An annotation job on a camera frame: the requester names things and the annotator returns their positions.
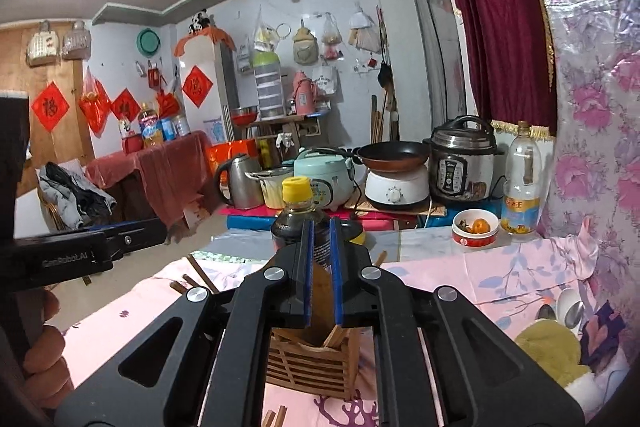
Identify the orange gift box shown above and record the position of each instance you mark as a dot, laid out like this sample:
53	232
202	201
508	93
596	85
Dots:
225	157

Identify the wooden board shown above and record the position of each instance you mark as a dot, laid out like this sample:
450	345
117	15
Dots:
425	208

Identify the red jar with white lid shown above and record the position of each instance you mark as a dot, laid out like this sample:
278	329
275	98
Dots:
130	139

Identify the white electric cooker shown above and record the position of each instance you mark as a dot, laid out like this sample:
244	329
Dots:
397	189

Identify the floral plastic wall sheet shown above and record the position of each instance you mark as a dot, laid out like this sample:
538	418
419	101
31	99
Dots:
595	107

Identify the steel pot with lid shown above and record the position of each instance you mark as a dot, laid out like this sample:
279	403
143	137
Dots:
272	189

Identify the dark frying pan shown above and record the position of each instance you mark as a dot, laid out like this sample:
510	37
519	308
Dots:
395	154

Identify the slatted wooden chopstick holder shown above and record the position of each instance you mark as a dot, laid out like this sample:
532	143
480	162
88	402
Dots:
310	367

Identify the dark sauce bottle yellow cap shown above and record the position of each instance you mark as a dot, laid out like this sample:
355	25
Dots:
295	217

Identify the brown wooden chopstick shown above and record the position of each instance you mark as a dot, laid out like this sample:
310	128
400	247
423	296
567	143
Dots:
269	419
281	414

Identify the green plastic basin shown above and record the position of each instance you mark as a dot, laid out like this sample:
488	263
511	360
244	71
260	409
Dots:
149	42

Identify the panda plush toy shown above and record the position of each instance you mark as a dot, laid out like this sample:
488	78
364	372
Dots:
199	23

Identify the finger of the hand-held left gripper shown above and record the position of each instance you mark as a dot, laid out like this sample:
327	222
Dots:
140	237

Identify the olive and white plush toy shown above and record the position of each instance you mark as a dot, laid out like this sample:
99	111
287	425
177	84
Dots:
545	347

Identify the red diamond paper decoration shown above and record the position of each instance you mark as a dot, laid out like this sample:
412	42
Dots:
125	104
197	87
50	108

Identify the plastic bag with red contents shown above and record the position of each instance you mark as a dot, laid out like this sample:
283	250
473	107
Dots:
330	39

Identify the dark purple cloth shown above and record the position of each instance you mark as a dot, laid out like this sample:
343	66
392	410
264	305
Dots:
602	337

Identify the pile of grey clothes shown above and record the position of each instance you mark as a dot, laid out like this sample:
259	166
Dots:
75	194

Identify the wooden door panel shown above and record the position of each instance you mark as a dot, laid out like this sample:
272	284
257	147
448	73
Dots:
20	57

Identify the silver black pressure cooker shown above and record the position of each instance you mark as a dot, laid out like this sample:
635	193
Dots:
460	167

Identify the white refrigerator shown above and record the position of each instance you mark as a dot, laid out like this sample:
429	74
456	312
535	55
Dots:
220	107

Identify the person's left hand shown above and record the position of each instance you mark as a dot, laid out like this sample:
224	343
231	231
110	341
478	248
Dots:
47	347

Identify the stacked grey food containers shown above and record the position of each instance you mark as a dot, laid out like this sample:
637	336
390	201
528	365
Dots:
268	87

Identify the pink thermos flask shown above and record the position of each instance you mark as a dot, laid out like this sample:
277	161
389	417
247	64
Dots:
303	94

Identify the yellow cooking oil bottle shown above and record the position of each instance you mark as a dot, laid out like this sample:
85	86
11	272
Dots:
151	127

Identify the red and white bowl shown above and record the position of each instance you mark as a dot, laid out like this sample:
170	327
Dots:
475	237

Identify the pink deer printed blanket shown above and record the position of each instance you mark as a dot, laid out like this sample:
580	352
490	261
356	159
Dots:
450	277

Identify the clear plastic oil bottle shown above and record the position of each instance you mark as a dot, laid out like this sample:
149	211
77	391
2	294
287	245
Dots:
521	207

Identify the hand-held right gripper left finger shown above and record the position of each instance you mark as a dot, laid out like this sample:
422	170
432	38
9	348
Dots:
308	277

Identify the orange cloth cover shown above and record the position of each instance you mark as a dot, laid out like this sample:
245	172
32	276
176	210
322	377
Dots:
205	38

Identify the white hanging plastic bag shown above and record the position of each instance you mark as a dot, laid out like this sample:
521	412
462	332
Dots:
360	19

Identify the red metal bowl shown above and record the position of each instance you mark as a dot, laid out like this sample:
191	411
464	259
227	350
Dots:
245	116

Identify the white tote bag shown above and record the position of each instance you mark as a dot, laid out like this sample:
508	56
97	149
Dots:
326	79

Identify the light green rice cooker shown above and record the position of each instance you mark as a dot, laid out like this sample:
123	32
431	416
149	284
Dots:
322	179

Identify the bunch of brown wooden chopsticks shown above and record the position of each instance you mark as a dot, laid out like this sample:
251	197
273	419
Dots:
202	274

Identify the wooden wall shelf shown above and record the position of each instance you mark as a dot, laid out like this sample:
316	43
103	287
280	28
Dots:
292	122

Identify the metal spoon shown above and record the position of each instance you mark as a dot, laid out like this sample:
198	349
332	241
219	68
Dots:
546	313
575	316

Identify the steel electric kettle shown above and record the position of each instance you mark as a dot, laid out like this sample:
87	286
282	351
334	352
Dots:
240	184

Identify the black hanging ladle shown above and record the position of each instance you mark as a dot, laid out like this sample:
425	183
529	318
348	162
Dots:
385	74

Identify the red hanging plastic decoration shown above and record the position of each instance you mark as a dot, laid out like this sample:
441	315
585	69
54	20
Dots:
95	104

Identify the beige hanging pouch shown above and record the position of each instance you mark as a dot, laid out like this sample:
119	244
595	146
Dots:
305	47

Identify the woven hanging bag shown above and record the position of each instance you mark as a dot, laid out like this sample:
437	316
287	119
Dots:
76	42
42	47

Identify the clear hanging plastic bag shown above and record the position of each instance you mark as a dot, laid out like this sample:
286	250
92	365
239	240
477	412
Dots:
265	34

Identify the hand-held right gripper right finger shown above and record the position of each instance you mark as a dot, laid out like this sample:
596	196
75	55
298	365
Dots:
336	277

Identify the dark red curtain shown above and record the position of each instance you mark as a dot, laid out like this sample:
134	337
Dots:
500	17

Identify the table with dark red cloth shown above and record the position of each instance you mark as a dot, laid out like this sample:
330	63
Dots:
150	172

